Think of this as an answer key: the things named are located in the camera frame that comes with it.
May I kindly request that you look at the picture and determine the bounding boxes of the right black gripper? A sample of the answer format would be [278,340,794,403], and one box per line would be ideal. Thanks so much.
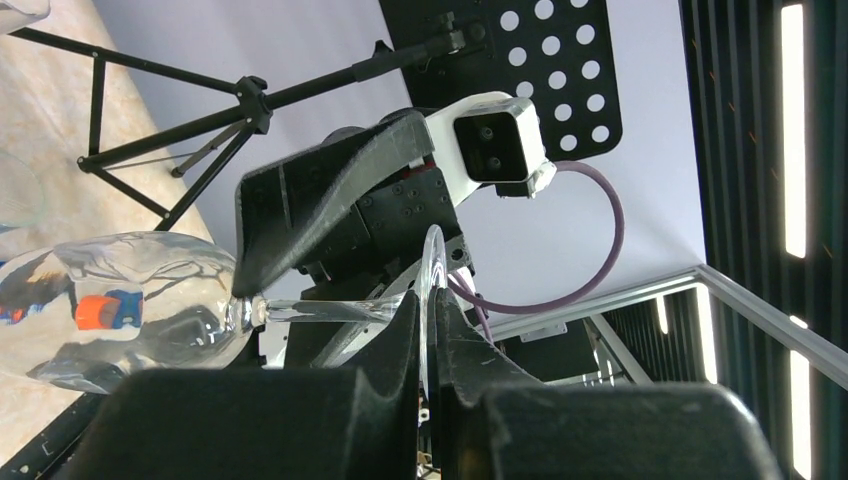
[231,110,470,367]

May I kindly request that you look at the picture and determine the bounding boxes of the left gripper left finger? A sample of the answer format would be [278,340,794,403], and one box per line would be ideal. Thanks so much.
[67,293,421,479]

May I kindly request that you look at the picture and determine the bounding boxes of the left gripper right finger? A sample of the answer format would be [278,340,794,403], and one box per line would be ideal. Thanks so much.
[430,289,782,479]

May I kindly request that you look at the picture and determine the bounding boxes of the clear flute wine glass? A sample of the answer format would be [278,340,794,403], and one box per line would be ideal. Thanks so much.
[0,0,51,35]

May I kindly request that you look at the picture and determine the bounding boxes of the black perforated music stand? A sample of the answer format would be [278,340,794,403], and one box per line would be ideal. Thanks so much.
[15,1,623,230]

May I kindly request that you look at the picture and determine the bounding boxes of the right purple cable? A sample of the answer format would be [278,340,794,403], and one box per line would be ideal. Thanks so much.
[447,160,627,346]

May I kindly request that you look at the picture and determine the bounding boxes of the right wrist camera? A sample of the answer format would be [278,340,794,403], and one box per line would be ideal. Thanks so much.
[425,91,557,206]

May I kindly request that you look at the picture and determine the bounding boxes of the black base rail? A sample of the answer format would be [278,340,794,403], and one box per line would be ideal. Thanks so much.
[1,393,106,480]

